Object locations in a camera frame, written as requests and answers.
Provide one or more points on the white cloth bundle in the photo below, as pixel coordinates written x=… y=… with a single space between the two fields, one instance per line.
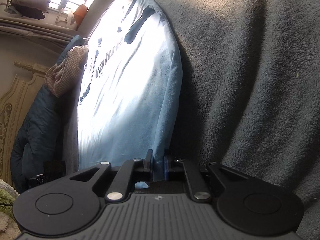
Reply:
x=32 y=0

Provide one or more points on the green and white fleece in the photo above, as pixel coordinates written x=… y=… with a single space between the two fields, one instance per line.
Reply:
x=7 y=205

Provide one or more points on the orange bag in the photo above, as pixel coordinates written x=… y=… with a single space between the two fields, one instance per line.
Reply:
x=81 y=13

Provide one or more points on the light blue t-shirt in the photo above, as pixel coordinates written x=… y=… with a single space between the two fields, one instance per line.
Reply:
x=130 y=92

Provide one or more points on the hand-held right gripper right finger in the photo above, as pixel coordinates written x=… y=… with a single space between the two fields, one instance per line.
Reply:
x=166 y=168

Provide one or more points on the carved cream headboard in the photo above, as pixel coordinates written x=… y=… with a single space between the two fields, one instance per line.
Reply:
x=17 y=100

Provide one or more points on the beige checkered blanket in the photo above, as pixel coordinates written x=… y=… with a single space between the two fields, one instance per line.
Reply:
x=67 y=75

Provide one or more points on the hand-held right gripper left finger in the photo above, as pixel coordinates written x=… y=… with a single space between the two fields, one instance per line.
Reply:
x=149 y=166

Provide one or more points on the black garment heap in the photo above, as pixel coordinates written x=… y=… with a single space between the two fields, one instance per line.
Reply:
x=30 y=12

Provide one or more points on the dark blue quilt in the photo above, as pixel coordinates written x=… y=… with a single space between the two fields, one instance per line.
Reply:
x=37 y=135

